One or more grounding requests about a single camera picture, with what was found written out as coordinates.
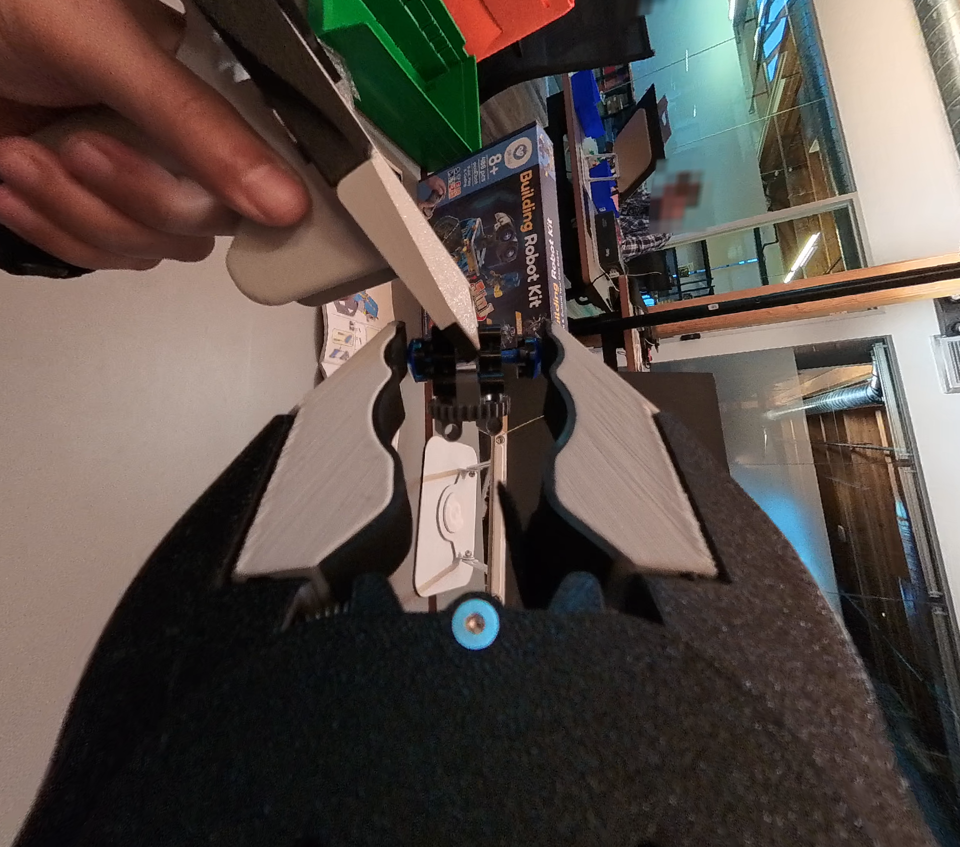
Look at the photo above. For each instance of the white desk lamp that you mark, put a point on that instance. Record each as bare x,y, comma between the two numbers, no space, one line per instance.
442,517

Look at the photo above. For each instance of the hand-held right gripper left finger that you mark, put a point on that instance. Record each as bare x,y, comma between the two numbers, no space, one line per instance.
322,479

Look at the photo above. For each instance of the blue storage bins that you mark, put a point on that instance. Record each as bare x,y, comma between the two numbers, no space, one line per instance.
592,104

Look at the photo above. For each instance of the instruction booklet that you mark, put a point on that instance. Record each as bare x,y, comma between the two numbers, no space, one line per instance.
349,337

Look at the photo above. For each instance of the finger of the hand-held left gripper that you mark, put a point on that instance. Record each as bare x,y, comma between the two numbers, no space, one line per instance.
405,239

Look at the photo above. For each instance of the robot kit box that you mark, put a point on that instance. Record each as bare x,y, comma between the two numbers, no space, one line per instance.
517,224

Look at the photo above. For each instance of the green plastic bin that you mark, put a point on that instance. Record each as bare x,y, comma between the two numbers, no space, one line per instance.
390,37

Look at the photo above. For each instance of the grey gear brick assembly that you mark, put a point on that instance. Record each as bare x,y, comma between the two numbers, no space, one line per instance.
472,367

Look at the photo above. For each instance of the person's left hand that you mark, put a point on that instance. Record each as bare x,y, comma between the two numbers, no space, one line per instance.
90,52

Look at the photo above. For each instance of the brown board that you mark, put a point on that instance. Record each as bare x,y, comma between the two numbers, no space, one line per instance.
637,146

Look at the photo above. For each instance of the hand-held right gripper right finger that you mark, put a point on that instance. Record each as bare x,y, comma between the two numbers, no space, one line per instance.
630,479

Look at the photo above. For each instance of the grey desk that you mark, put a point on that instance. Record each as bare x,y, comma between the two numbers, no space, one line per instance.
112,427

